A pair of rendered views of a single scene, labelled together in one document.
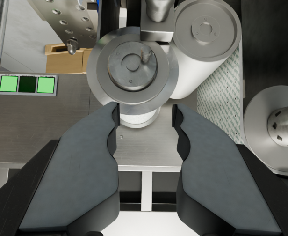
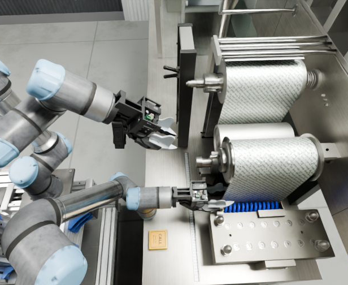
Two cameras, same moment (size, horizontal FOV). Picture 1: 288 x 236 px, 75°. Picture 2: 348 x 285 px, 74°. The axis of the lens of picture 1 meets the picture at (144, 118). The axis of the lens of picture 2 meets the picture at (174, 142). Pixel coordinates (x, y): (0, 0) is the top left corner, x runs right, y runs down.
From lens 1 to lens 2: 0.63 m
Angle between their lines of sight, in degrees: 82
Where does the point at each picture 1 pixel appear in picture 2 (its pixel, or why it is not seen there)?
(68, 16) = (278, 237)
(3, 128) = not seen: outside the picture
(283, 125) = (212, 89)
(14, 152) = not seen: outside the picture
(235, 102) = (226, 107)
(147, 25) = (212, 163)
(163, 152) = (346, 102)
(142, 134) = (344, 133)
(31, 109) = not seen: outside the picture
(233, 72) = (225, 117)
